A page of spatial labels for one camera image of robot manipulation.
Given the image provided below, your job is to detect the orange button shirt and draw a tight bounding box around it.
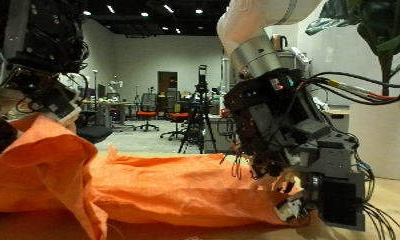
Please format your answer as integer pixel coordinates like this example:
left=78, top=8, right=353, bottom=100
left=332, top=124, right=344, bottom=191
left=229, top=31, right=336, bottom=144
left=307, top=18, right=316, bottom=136
left=0, top=114, right=319, bottom=240

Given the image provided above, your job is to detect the low grey bench cabinet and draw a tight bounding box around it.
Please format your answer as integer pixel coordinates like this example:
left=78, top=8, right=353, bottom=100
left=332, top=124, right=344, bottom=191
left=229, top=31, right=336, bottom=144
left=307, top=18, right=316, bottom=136
left=204, top=114, right=237, bottom=154

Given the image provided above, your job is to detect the white power strip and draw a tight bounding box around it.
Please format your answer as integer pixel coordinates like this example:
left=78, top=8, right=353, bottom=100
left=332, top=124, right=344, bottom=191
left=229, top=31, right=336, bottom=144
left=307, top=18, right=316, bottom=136
left=289, top=46, right=312, bottom=64

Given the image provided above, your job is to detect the orange seat office chair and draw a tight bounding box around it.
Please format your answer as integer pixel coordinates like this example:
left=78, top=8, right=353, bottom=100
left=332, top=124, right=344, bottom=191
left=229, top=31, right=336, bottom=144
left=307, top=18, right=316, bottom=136
left=159, top=103, right=191, bottom=141
left=132, top=93, right=162, bottom=133

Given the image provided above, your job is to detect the background work desk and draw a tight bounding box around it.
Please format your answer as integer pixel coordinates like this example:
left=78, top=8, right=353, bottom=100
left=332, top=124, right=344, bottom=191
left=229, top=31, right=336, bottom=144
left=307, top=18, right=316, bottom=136
left=80, top=99, right=138, bottom=129

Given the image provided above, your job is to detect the copper kettle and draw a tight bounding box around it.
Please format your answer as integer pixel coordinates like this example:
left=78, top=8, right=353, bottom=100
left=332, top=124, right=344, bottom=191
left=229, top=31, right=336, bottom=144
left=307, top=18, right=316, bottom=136
left=271, top=33, right=289, bottom=53

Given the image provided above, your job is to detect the brown door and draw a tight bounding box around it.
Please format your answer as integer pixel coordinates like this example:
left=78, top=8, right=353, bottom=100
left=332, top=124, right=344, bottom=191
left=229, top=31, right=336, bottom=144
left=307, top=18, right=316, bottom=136
left=156, top=70, right=179, bottom=98

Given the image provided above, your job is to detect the green leafy plant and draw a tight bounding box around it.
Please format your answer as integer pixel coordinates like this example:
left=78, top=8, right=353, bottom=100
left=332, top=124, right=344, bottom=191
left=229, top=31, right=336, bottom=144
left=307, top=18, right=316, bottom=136
left=305, top=0, right=400, bottom=98

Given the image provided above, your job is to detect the black camera tripod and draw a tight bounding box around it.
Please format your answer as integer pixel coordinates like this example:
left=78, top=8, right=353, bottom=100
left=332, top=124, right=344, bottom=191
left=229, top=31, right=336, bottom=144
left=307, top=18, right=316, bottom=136
left=178, top=64, right=219, bottom=154

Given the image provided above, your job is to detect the right hand cable bundle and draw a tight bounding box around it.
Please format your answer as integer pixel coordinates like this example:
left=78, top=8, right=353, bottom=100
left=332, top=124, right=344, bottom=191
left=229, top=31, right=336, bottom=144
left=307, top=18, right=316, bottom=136
left=304, top=69, right=400, bottom=107

